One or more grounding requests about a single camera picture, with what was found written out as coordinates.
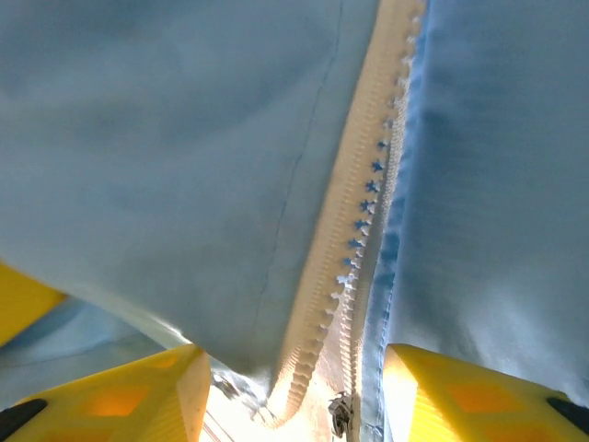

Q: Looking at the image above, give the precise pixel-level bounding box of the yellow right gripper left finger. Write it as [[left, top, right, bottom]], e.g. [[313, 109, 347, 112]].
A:
[[0, 343, 212, 442]]

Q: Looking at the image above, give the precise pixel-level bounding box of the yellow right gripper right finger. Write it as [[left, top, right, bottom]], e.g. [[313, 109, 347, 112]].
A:
[[382, 343, 589, 442]]

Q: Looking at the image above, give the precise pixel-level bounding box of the silver zipper slider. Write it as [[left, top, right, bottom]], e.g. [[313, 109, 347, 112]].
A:
[[327, 390, 352, 438]]

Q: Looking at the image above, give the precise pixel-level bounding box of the light blue zip jacket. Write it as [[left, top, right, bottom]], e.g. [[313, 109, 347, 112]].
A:
[[0, 0, 589, 442]]

